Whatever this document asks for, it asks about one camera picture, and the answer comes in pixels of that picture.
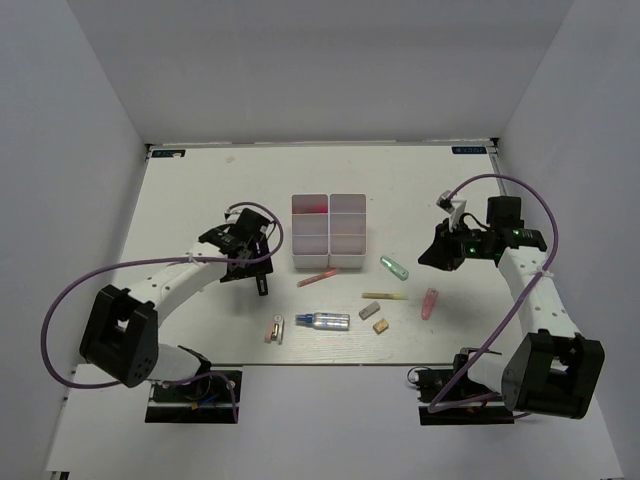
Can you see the left white compartment organizer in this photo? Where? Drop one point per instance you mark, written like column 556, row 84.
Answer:
column 309, row 233

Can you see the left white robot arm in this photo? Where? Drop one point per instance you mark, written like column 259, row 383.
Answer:
column 121, row 337

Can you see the green translucent correction tape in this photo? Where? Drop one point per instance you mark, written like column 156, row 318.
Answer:
column 395, row 268

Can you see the pink black highlighter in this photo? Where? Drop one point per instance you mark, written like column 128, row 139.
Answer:
column 316, row 208

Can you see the blue table label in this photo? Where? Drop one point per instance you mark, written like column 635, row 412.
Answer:
column 168, row 153
column 468, row 150

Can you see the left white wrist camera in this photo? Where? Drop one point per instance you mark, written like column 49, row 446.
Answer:
column 231, row 213

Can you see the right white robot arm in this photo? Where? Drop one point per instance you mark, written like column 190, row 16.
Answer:
column 554, row 370

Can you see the green black highlighter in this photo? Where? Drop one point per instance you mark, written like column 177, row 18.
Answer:
column 262, row 285

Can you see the tan eraser block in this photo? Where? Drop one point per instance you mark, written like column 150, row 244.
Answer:
column 380, row 326

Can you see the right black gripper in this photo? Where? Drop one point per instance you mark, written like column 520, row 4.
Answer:
column 442, row 253

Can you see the pink translucent correction tape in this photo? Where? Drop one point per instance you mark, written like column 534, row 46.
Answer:
column 429, row 303

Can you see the pink white stapler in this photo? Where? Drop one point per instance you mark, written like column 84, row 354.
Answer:
column 275, row 330

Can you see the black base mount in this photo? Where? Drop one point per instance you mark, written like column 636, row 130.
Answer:
column 481, row 407
column 210, row 401

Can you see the left blue table label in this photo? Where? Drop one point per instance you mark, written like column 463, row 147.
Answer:
column 168, row 153

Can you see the grey eraser block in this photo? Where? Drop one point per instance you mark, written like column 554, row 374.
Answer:
column 369, row 310

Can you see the yellow thin marker pen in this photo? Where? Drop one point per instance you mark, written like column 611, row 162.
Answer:
column 384, row 296

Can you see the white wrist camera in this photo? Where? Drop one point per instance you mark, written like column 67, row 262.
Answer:
column 231, row 213
column 454, row 206

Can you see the right blue table label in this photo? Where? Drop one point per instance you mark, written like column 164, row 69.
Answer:
column 468, row 150

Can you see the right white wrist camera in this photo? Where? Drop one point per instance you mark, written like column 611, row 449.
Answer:
column 454, row 206

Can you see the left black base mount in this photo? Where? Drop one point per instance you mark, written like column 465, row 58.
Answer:
column 210, row 401

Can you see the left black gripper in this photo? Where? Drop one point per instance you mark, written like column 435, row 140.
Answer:
column 260, row 268

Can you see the white compartment organizer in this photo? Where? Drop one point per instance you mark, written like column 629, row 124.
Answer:
column 309, row 233
column 347, row 230

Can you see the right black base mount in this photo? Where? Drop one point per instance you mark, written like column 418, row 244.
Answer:
column 481, row 407

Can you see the blue clear spray bottle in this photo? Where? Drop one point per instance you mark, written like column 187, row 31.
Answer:
column 324, row 321

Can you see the right white compartment organizer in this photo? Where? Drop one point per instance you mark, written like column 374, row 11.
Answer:
column 347, row 230

